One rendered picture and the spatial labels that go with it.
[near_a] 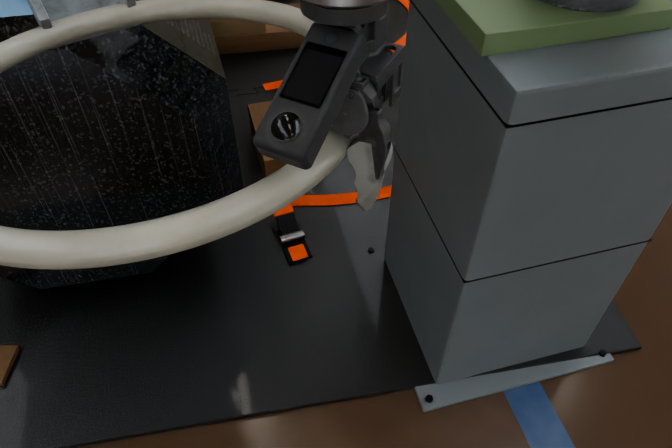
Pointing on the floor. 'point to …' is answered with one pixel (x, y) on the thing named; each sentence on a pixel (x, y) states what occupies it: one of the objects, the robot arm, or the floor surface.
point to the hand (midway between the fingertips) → (335, 196)
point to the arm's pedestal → (521, 195)
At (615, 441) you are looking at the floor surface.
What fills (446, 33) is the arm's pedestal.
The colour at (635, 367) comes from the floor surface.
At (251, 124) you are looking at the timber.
